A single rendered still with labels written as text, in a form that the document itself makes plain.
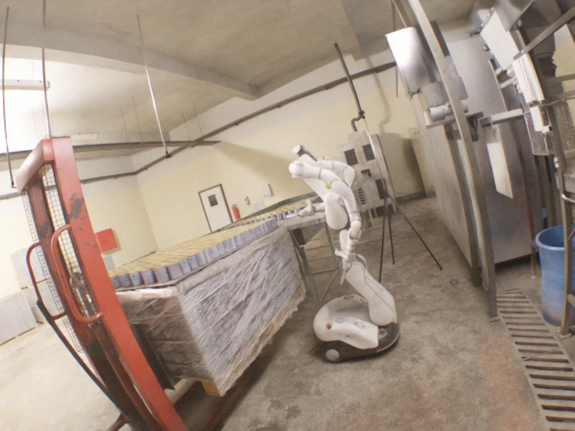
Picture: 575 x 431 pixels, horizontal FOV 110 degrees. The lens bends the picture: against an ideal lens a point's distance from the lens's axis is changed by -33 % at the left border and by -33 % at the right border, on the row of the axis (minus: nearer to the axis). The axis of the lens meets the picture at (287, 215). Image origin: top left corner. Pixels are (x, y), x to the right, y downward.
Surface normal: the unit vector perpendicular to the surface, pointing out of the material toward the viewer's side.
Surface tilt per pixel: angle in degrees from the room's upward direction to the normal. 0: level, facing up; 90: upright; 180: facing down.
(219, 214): 90
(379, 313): 90
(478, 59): 90
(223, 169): 90
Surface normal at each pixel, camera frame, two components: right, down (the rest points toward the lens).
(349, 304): -0.39, -0.08
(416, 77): -0.36, 0.21
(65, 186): 0.89, -0.23
